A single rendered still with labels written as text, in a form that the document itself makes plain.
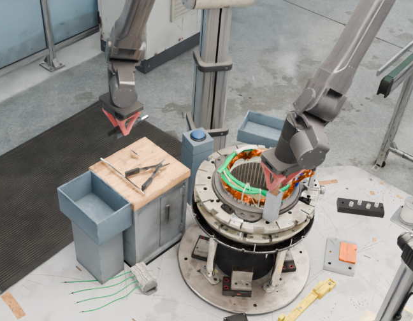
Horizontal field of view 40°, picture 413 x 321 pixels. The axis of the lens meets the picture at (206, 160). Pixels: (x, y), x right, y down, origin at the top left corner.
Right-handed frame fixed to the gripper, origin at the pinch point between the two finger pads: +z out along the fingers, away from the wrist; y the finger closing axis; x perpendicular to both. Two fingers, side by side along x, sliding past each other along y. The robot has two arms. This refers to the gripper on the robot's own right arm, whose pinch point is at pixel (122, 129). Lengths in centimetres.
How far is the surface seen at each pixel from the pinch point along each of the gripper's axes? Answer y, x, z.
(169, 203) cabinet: 13.0, 4.7, 21.3
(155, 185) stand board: 12.1, 0.3, 11.9
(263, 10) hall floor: -158, 275, 124
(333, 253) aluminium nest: 50, 38, 39
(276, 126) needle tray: 16, 48, 16
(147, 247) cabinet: 13.0, -3.4, 33.6
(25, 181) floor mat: -114, 25, 119
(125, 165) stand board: 1.0, -0.5, 12.0
